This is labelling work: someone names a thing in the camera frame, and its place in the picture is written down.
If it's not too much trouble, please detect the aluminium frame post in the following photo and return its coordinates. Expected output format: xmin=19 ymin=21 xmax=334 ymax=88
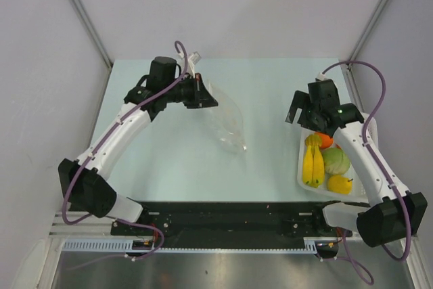
xmin=69 ymin=0 xmax=114 ymax=71
xmin=347 ymin=0 xmax=391 ymax=60

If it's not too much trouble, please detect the white slotted cable duct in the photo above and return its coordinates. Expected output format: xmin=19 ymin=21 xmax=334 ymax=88
xmin=60 ymin=238 xmax=339 ymax=255

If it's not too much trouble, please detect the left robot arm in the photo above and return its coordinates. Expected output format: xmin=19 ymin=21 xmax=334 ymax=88
xmin=58 ymin=52 xmax=219 ymax=235

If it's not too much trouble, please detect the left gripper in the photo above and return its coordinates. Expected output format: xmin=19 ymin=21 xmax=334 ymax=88
xmin=163 ymin=72 xmax=217 ymax=109

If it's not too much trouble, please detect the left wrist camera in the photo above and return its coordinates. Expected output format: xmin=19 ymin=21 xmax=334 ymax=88
xmin=177 ymin=51 xmax=202 ymax=76

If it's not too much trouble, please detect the clear zip top bag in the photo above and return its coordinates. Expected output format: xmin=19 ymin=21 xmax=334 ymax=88
xmin=205 ymin=82 xmax=247 ymax=154

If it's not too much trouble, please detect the yellow fake bell pepper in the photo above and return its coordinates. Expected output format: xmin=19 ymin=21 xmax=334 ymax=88
xmin=327 ymin=175 xmax=353 ymax=195

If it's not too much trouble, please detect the left aluminium frame post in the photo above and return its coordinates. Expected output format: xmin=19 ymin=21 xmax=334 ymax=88
xmin=69 ymin=0 xmax=114 ymax=71

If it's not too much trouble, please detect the green fake cabbage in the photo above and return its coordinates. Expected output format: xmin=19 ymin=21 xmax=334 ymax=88
xmin=322 ymin=148 xmax=351 ymax=175

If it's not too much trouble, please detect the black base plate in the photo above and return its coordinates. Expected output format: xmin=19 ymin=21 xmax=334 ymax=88
xmin=110 ymin=202 xmax=339 ymax=248

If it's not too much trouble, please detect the right aluminium frame post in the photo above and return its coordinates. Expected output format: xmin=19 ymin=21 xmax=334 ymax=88
xmin=347 ymin=0 xmax=391 ymax=60

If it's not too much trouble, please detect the yellow fake banana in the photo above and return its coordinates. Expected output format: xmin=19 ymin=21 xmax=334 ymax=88
xmin=302 ymin=133 xmax=325 ymax=188

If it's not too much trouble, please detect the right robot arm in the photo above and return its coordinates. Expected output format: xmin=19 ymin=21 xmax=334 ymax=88
xmin=286 ymin=79 xmax=428 ymax=247

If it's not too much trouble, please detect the white perforated plastic basket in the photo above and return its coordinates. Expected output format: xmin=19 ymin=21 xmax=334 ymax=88
xmin=297 ymin=129 xmax=367 ymax=203

